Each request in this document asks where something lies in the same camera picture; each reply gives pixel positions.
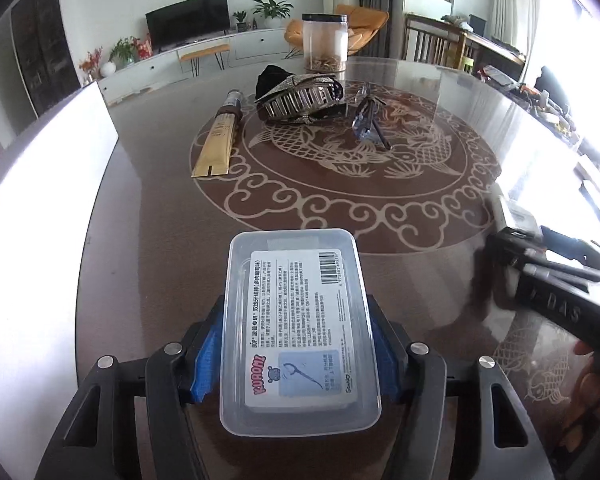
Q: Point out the silver rhinestone hair clip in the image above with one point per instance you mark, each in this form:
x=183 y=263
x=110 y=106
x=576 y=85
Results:
x=300 y=97

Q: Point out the black display cabinet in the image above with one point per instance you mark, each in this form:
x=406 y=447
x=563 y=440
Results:
x=45 y=50

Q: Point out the wooden bench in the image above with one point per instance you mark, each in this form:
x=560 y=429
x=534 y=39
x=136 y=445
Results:
x=205 y=51

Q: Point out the wooden chair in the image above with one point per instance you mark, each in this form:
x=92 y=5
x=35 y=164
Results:
x=430 y=42

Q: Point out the white board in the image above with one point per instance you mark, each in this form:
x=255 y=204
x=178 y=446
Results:
x=35 y=235

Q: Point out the large green potted plant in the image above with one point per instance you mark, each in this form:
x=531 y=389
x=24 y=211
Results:
x=272 y=10

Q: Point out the small green potted plant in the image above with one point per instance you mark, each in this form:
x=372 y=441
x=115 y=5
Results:
x=240 y=20

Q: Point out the orange lounge chair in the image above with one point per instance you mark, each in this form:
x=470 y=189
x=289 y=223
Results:
x=362 y=27

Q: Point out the white curtain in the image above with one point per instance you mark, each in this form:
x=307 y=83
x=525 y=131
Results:
x=517 y=0

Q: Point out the clear jar with black lid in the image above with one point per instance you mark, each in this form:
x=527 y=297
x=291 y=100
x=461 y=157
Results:
x=324 y=42

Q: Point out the red gift box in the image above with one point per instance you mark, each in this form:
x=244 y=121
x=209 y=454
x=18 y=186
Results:
x=145 y=47

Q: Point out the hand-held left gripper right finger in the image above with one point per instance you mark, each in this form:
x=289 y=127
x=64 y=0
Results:
x=386 y=360

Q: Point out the wooden desk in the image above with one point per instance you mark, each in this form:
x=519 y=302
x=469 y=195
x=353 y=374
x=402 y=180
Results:
x=495 y=52

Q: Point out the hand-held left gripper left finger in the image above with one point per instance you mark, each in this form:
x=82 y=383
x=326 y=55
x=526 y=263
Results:
x=207 y=360

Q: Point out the eyeglasses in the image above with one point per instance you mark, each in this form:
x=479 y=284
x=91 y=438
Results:
x=367 y=120

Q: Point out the black fabric pouch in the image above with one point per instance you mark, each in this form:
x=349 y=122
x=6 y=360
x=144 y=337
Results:
x=272 y=77

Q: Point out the red flowers in white vase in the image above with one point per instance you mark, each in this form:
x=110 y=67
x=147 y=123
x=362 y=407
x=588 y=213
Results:
x=107 y=69

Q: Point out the gold tube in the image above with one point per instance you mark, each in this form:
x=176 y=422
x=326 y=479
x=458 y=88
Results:
x=217 y=140

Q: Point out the black television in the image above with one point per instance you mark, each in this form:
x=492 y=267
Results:
x=187 y=20

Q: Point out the clear plastic box with label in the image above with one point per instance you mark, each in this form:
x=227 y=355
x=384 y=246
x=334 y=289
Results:
x=300 y=330

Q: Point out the white television cabinet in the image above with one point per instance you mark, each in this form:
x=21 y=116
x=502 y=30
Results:
x=155 y=67

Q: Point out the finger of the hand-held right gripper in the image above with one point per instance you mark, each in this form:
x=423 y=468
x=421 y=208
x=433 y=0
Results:
x=575 y=247
x=525 y=255

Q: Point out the bushy green potted plant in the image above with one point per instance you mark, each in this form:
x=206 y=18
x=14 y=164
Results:
x=124 y=49

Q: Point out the person's right hand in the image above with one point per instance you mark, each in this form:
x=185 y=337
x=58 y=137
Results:
x=597 y=385

